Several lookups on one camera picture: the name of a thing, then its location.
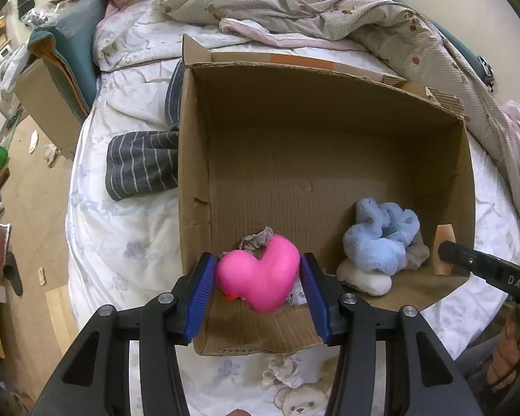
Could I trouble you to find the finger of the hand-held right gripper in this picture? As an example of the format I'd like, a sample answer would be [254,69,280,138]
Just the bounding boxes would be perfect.
[437,240,503,284]

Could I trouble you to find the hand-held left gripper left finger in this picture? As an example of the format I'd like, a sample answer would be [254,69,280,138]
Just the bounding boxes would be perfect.
[35,251,219,416]

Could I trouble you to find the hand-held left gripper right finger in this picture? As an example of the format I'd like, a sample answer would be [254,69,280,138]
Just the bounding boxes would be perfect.
[299,252,486,416]

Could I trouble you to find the tan cylinder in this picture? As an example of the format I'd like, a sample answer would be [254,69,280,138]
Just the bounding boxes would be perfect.
[432,224,456,276]

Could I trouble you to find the white fluffy sock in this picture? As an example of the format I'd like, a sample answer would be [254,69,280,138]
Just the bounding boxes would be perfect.
[336,243,430,297]

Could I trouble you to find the pink heart-shaped duck toy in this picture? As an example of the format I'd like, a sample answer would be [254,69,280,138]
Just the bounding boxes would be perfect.
[215,234,302,313]

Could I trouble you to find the blue fluffy sock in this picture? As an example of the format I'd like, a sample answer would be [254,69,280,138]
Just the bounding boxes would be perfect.
[342,197,421,276]

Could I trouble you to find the beige frilly scrunchie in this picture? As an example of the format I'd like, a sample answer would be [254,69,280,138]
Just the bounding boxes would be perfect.
[260,355,306,391]
[236,225,274,254]

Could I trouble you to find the brown cardboard box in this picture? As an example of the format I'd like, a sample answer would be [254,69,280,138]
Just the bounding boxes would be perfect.
[177,34,477,356]

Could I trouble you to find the person's right forearm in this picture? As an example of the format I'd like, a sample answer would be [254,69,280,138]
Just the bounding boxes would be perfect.
[455,336,503,416]

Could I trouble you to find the person's right hand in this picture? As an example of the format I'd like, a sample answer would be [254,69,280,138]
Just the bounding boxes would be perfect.
[487,310,520,393]

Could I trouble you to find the white floral duvet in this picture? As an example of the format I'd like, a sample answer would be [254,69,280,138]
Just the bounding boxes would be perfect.
[65,0,520,416]

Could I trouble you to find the grey striped cloth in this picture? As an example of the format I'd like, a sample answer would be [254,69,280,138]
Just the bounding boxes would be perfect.
[105,58,187,202]

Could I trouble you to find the black slipper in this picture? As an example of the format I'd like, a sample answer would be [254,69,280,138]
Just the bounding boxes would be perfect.
[4,251,23,296]

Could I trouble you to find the dark teal pillow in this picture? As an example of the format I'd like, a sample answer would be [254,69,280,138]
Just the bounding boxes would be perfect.
[437,21,495,92]

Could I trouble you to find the beige printed quilt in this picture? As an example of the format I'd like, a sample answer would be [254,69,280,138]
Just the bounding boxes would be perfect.
[160,0,520,243]

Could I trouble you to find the white plastic bag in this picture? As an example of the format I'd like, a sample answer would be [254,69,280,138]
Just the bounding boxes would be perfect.
[0,43,31,92]

